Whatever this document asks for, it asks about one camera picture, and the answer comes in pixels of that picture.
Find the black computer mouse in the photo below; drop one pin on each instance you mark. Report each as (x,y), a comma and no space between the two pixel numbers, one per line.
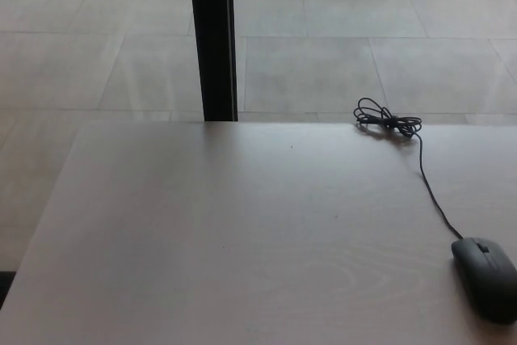
(482,280)

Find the black vertical post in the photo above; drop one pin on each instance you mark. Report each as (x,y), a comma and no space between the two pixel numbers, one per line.
(213,38)

